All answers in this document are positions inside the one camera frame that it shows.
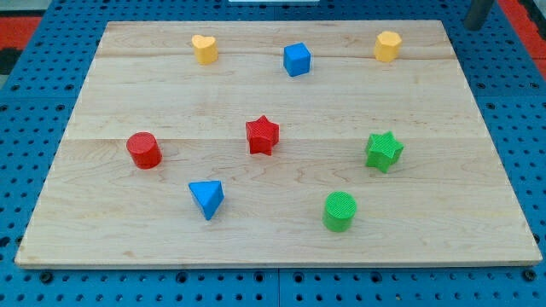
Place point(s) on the blue cube block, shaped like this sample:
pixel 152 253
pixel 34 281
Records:
pixel 296 59

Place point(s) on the yellow hexagon block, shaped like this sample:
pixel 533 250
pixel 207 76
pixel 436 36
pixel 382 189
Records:
pixel 387 45

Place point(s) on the red star block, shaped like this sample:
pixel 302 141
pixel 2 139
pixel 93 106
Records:
pixel 262 135

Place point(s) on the wooden board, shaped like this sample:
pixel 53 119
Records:
pixel 447 202

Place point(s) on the blue triangle block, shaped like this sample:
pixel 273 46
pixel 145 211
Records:
pixel 208 196

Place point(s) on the green cylinder block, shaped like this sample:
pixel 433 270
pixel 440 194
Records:
pixel 339 211

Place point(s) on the green star block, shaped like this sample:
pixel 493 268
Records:
pixel 383 151

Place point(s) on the yellow heart block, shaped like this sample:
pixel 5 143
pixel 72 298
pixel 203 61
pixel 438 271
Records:
pixel 205 49

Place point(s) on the red cylinder block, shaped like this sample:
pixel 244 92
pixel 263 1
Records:
pixel 144 150

